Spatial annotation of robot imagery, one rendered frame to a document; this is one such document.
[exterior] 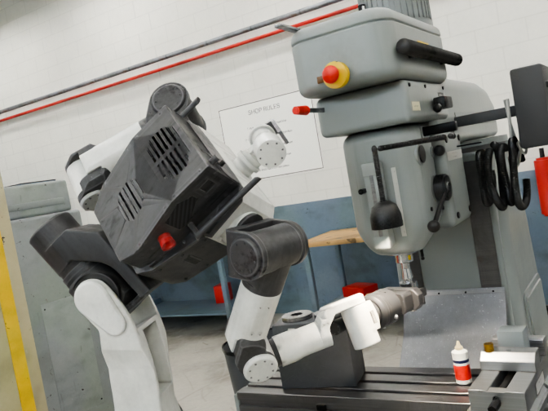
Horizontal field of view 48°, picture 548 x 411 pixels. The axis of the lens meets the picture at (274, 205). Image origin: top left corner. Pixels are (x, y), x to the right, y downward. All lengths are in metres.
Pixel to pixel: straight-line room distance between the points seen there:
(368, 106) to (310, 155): 4.97
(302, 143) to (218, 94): 1.20
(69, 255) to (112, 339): 0.21
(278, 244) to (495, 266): 0.92
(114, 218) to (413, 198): 0.71
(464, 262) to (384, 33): 0.85
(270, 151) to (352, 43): 0.31
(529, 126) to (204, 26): 5.79
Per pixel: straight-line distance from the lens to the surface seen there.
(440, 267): 2.01
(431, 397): 1.63
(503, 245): 1.97
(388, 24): 1.43
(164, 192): 1.21
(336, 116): 1.53
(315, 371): 1.78
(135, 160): 1.30
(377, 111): 1.48
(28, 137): 9.42
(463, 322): 1.98
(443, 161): 1.68
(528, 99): 1.73
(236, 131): 6.92
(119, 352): 1.44
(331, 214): 6.40
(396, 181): 1.51
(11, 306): 2.77
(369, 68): 1.39
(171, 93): 1.45
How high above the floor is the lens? 1.57
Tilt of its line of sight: 3 degrees down
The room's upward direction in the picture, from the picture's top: 10 degrees counter-clockwise
